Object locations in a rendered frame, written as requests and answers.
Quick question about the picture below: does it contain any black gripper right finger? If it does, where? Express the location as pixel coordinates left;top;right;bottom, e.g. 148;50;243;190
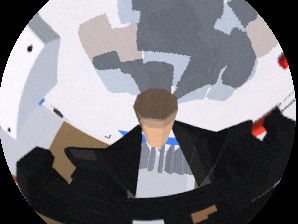
172;120;254;188

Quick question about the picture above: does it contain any blue flat strip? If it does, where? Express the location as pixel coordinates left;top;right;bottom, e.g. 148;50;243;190
118;131;178;145

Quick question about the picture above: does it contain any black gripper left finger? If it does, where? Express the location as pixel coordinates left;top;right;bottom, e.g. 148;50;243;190
64;125;142;198

